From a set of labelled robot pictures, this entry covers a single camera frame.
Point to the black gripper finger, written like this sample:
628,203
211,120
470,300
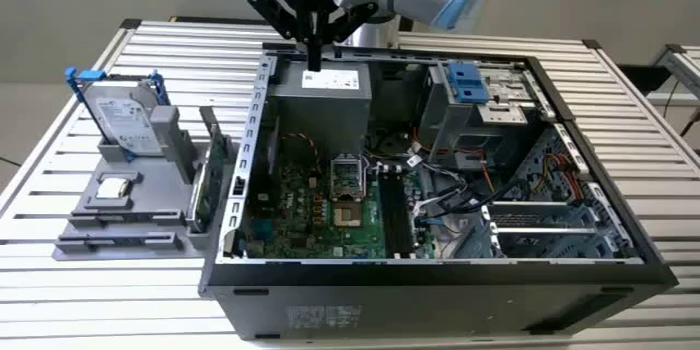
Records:
344,24
276,16

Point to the RAM stick with blue label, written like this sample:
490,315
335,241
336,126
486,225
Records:
123,241

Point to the black RAM slot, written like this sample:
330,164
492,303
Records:
387,219
403,219

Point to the dark RAM stick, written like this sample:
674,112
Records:
124,216

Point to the black flat bar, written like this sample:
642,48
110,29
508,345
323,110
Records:
240,21

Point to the grey power supply unit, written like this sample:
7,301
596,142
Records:
323,116

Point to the blue plastic drive latch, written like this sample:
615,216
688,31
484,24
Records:
464,83

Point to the grey metal drive cage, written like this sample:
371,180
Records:
454,120

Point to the hard disk in blue carrier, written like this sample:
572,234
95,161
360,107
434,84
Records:
123,116

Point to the green graphics card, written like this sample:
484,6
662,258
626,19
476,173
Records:
211,186

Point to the CPU socket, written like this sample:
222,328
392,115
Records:
348,214

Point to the grey plastic parts rack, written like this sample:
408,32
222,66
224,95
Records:
159,186

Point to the blue data plug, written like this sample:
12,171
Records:
430,222

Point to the silver CPU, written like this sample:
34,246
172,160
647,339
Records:
112,188

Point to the blue expansion slot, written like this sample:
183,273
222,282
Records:
263,230

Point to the green motherboard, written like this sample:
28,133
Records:
355,239

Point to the grey metal disk bay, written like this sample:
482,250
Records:
539,230

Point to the aluminium side table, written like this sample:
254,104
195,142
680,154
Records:
678,59

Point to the black PC case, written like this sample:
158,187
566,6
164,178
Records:
438,309

